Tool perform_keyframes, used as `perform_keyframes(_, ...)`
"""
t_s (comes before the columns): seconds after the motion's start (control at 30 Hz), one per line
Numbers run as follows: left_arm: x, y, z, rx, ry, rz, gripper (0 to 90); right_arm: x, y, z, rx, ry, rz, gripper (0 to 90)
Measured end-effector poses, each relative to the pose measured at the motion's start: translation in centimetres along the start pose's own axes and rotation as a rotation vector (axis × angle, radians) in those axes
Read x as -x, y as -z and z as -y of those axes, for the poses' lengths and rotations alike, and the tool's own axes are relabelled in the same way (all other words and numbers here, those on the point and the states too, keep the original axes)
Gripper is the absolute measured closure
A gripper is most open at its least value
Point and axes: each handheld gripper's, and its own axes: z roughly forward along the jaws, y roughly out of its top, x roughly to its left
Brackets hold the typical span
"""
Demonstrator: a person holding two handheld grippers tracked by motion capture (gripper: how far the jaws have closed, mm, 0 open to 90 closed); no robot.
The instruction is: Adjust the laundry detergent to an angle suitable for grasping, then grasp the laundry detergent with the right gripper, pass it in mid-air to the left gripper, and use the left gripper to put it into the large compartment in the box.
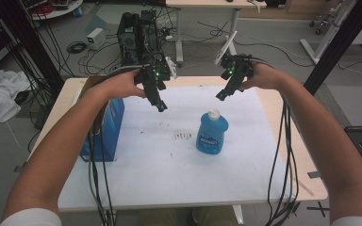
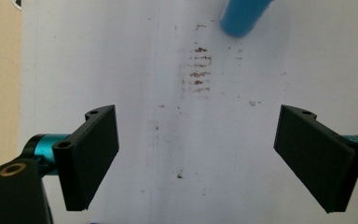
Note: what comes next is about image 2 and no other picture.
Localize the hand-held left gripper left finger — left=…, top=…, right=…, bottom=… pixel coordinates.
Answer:
left=33, top=105, right=120, bottom=212

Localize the white paper sheet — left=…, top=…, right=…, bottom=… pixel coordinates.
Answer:
left=18, top=0, right=358, bottom=224

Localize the blue bottle with white cap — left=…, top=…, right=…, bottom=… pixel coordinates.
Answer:
left=219, top=0, right=274, bottom=38

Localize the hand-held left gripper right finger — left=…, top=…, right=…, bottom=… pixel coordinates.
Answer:
left=273, top=105, right=358, bottom=214

